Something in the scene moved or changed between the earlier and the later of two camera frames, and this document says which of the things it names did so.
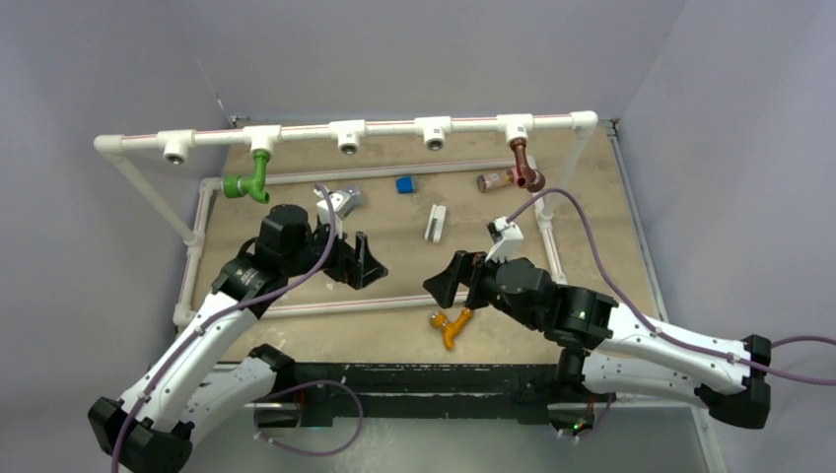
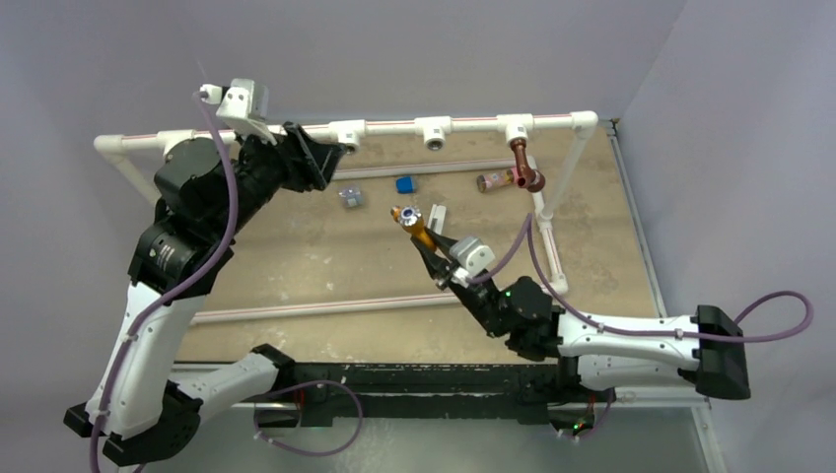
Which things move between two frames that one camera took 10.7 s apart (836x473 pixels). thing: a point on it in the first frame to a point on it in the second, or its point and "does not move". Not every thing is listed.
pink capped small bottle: (486, 182) does not move
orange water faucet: (440, 319) to (410, 219)
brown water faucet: (533, 180) does not move
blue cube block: (404, 184) does not move
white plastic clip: (435, 224) does not move
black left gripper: (354, 266) to (307, 164)
